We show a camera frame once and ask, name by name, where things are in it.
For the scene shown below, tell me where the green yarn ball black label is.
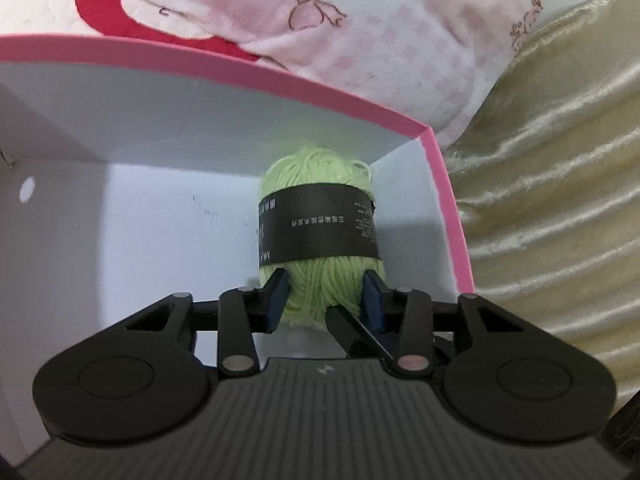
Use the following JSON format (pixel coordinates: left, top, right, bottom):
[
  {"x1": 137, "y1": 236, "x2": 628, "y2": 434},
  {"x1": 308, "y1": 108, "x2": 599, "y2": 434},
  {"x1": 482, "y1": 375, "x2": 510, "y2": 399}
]
[{"x1": 256, "y1": 146, "x2": 387, "y2": 332}]

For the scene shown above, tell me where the pink cardboard box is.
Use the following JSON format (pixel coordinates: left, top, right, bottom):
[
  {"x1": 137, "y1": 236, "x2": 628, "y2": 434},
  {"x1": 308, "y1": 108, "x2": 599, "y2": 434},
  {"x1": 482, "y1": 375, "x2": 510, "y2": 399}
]
[{"x1": 0, "y1": 34, "x2": 476, "y2": 480}]

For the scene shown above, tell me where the beige satin cloth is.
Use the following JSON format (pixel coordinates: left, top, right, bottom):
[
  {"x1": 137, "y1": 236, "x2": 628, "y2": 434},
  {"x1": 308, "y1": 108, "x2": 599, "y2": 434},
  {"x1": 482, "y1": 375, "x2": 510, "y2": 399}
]
[{"x1": 442, "y1": 0, "x2": 640, "y2": 411}]

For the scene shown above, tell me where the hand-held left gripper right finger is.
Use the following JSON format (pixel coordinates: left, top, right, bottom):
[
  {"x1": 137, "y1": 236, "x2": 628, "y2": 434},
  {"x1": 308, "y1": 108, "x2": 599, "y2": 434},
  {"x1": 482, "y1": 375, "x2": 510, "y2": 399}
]
[{"x1": 325, "y1": 270, "x2": 507, "y2": 377}]

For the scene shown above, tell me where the pink checked cartoon pillow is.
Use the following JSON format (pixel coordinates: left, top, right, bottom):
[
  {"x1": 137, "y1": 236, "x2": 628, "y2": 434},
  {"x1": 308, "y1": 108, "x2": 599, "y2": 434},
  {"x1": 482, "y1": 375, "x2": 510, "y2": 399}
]
[{"x1": 20, "y1": 0, "x2": 596, "y2": 148}]

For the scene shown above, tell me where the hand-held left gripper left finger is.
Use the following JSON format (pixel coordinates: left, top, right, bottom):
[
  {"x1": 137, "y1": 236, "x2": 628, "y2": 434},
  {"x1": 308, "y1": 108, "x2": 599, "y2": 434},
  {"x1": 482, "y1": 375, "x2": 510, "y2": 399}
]
[{"x1": 125, "y1": 267, "x2": 291, "y2": 377}]

